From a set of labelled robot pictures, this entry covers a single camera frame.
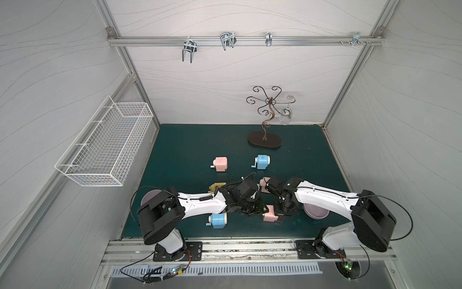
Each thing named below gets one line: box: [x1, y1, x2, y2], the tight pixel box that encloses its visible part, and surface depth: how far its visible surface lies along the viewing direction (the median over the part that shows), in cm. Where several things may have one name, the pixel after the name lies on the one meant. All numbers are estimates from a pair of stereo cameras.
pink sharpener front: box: [262, 204, 279, 223], surface depth 78 cm
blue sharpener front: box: [205, 212, 228, 230], surface depth 76 cm
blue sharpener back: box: [250, 154, 271, 170], surface depth 97 cm
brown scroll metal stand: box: [246, 85, 291, 149], surface depth 97 cm
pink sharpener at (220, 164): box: [209, 156, 228, 173], surface depth 97 cm
